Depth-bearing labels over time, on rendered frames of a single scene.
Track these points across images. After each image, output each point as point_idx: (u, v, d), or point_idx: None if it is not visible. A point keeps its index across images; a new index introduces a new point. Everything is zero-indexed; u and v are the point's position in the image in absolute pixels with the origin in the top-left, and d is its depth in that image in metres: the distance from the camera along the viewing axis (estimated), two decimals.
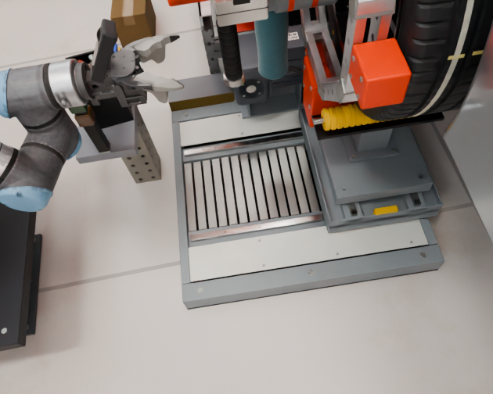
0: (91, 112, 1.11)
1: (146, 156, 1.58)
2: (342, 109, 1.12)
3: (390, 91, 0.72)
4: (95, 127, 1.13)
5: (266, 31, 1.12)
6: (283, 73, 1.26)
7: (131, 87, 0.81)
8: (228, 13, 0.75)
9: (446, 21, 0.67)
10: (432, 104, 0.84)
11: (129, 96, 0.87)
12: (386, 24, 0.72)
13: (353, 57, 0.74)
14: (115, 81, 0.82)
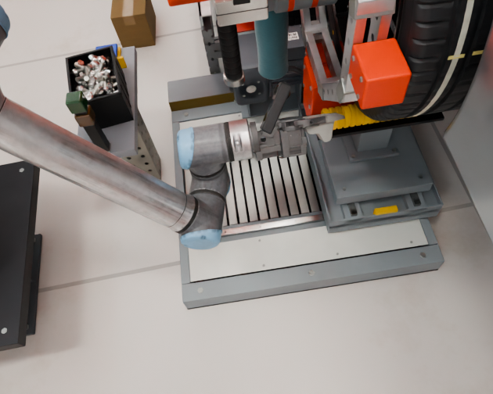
0: (91, 112, 1.11)
1: (146, 156, 1.58)
2: (342, 109, 1.12)
3: (390, 91, 0.72)
4: (95, 127, 1.13)
5: (266, 31, 1.12)
6: (283, 73, 1.26)
7: (309, 122, 0.94)
8: (228, 13, 0.75)
9: (446, 21, 0.67)
10: (432, 104, 0.84)
11: (291, 147, 0.97)
12: (386, 24, 0.72)
13: (353, 57, 0.74)
14: (285, 124, 0.95)
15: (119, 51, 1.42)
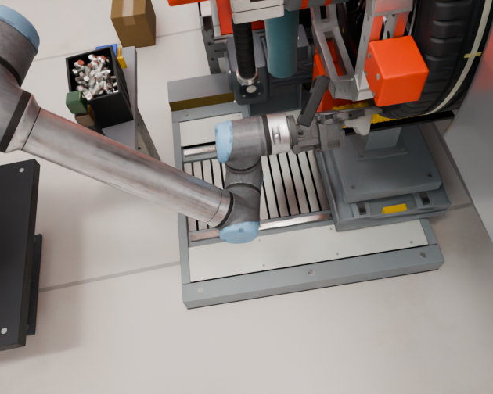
0: (91, 112, 1.11)
1: None
2: (353, 107, 1.12)
3: (407, 89, 0.72)
4: (95, 127, 1.13)
5: (277, 30, 1.12)
6: (293, 72, 1.26)
7: (348, 115, 0.94)
8: (245, 11, 0.75)
9: (464, 19, 0.67)
10: (446, 102, 0.84)
11: (329, 141, 0.97)
12: (403, 22, 0.72)
13: (369, 55, 0.74)
14: (323, 118, 0.95)
15: (119, 51, 1.42)
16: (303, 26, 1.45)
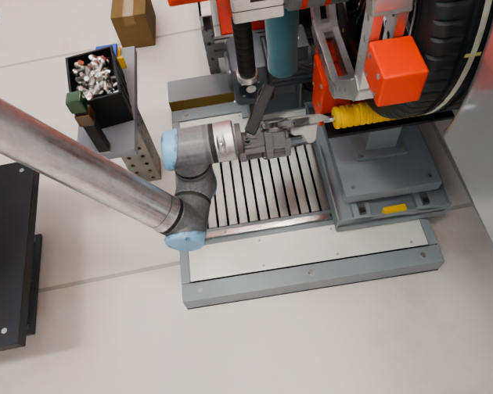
0: (91, 112, 1.11)
1: (146, 156, 1.58)
2: (353, 107, 1.12)
3: (407, 89, 0.72)
4: (95, 127, 1.13)
5: (277, 30, 1.12)
6: (293, 72, 1.26)
7: (293, 123, 0.94)
8: (245, 11, 0.75)
9: (464, 19, 0.67)
10: (446, 102, 0.84)
11: (275, 148, 0.97)
12: (403, 22, 0.72)
13: (369, 55, 0.74)
14: (268, 126, 0.95)
15: (119, 51, 1.42)
16: (303, 26, 1.45)
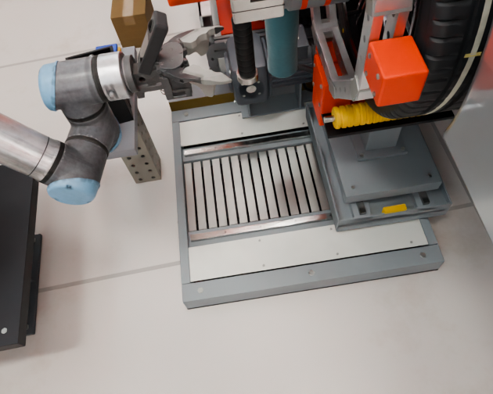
0: None
1: (146, 156, 1.58)
2: (353, 107, 1.12)
3: (407, 89, 0.72)
4: None
5: (277, 30, 1.12)
6: (293, 72, 1.26)
7: (180, 80, 0.81)
8: (245, 11, 0.75)
9: (464, 19, 0.67)
10: (446, 102, 0.84)
11: (175, 89, 0.87)
12: (403, 22, 0.72)
13: (369, 55, 0.74)
14: (163, 73, 0.82)
15: None
16: (303, 26, 1.45)
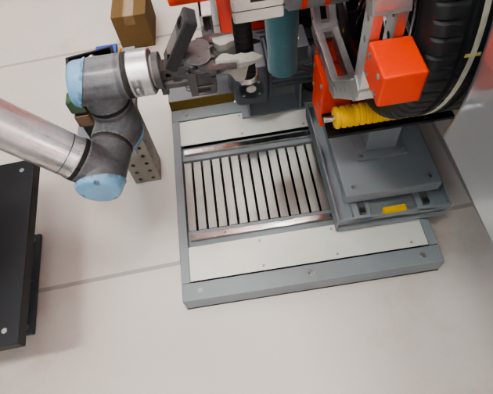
0: None
1: (146, 156, 1.58)
2: (353, 107, 1.12)
3: (407, 89, 0.72)
4: None
5: (277, 30, 1.12)
6: (293, 72, 1.26)
7: (216, 71, 0.82)
8: (245, 11, 0.75)
9: (464, 19, 0.67)
10: (446, 102, 0.84)
11: (200, 85, 0.87)
12: (403, 22, 0.72)
13: (369, 55, 0.74)
14: (191, 69, 0.82)
15: (119, 51, 1.42)
16: (303, 26, 1.45)
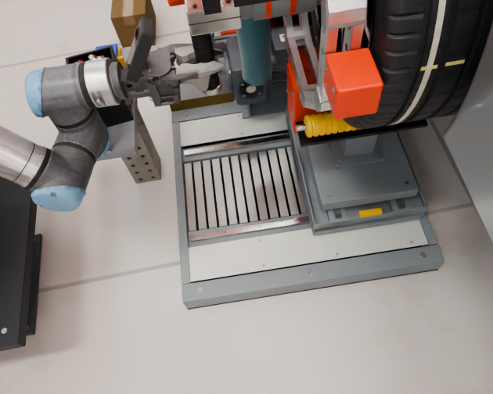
0: None
1: (146, 156, 1.58)
2: (324, 116, 1.11)
3: (363, 102, 0.72)
4: None
5: (248, 37, 1.11)
6: (267, 80, 1.25)
7: (177, 82, 0.81)
8: (201, 23, 0.74)
9: (417, 32, 0.66)
10: (408, 113, 0.83)
11: (163, 95, 0.87)
12: (359, 34, 0.71)
13: (326, 67, 0.73)
14: (151, 80, 0.82)
15: (119, 51, 1.42)
16: None
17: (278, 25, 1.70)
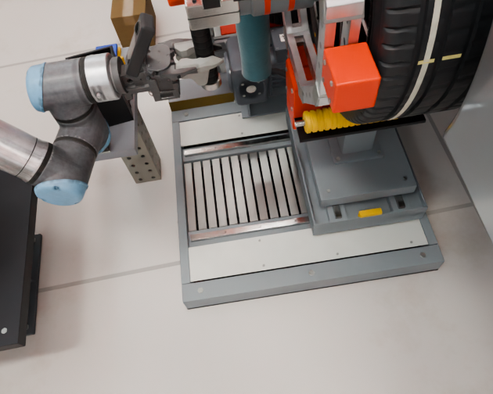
0: None
1: (146, 156, 1.58)
2: (323, 112, 1.12)
3: (361, 96, 0.72)
4: None
5: (247, 34, 1.12)
6: (266, 76, 1.26)
7: (177, 77, 0.82)
8: (200, 18, 0.75)
9: (414, 26, 0.67)
10: (406, 107, 0.84)
11: (163, 91, 0.88)
12: (357, 28, 0.72)
13: (324, 62, 0.74)
14: (151, 75, 0.83)
15: (119, 51, 1.42)
16: None
17: (278, 25, 1.70)
